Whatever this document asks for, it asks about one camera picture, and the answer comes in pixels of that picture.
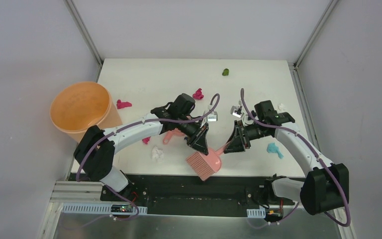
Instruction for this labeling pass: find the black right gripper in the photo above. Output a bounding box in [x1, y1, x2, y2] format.
[223, 120, 270, 154]

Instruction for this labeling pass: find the pink hand brush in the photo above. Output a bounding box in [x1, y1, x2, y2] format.
[186, 144, 228, 181]

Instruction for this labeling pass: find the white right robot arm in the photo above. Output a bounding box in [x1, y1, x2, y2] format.
[224, 101, 349, 215]

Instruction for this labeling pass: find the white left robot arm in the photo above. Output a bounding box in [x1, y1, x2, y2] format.
[74, 93, 220, 201]

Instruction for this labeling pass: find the pink plastic dustpan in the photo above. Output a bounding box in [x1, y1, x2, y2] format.
[162, 128, 185, 145]

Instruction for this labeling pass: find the light blue paper scrap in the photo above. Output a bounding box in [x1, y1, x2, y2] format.
[267, 142, 284, 159]

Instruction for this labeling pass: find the white paper scrap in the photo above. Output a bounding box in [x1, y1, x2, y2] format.
[151, 146, 164, 163]

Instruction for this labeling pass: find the magenta paper scrap centre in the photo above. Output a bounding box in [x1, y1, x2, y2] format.
[192, 88, 204, 100]

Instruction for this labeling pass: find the magenta paper scrap small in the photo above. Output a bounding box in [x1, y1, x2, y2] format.
[142, 137, 151, 145]

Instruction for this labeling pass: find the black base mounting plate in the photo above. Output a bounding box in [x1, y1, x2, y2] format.
[89, 173, 305, 219]

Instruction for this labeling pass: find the green paper scrap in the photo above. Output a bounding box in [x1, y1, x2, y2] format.
[222, 68, 230, 76]

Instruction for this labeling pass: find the magenta paper scrap by bucket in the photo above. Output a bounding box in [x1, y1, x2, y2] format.
[116, 100, 132, 110]

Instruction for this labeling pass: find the orange plastic bucket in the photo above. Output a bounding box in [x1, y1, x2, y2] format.
[50, 82, 122, 143]

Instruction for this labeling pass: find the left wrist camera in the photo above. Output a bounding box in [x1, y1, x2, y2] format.
[203, 105, 218, 122]

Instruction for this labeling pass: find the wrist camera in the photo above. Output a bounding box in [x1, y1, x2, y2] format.
[203, 105, 218, 122]
[230, 100, 245, 119]

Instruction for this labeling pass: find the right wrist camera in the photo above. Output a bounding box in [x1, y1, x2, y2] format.
[230, 100, 245, 119]

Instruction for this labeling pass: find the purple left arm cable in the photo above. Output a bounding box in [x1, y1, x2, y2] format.
[76, 93, 221, 183]

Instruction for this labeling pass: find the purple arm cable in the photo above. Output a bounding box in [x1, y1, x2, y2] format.
[240, 88, 352, 228]
[76, 93, 221, 183]

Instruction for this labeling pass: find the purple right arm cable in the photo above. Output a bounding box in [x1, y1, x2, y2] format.
[240, 88, 352, 228]

